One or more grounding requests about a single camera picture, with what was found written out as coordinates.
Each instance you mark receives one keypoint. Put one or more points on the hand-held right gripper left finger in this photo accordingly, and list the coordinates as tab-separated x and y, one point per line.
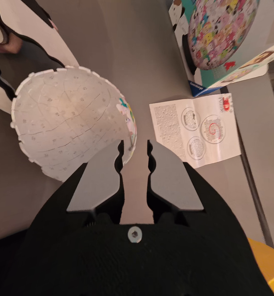
95	185

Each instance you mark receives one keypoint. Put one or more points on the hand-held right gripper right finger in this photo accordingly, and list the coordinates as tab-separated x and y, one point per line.
176	185

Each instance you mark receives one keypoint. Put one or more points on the colourful puzzle ball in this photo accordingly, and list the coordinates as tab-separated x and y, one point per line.
70	120

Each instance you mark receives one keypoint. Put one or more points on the teal puzzle box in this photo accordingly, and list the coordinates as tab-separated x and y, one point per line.
220	34

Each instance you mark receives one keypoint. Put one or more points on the person's left hand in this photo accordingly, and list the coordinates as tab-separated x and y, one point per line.
3	48

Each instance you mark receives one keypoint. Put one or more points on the white instruction leaflet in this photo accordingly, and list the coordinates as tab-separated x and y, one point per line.
197	129

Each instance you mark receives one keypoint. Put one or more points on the yellow plastic bin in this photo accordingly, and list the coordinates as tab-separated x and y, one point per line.
268	266

